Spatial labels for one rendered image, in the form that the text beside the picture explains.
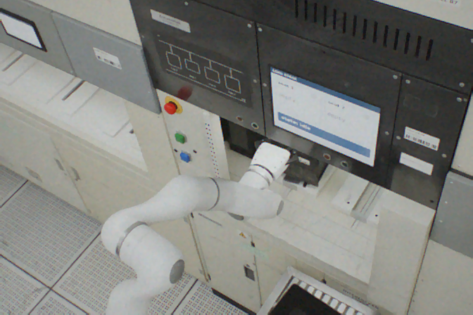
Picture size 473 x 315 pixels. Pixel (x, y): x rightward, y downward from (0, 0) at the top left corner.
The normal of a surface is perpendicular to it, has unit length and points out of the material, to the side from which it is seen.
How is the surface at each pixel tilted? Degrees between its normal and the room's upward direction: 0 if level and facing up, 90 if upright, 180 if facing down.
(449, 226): 90
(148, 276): 53
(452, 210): 90
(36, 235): 0
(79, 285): 0
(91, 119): 0
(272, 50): 90
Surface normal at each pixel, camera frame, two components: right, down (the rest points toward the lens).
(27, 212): -0.10, -0.64
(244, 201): 0.27, 0.11
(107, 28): -0.55, 0.67
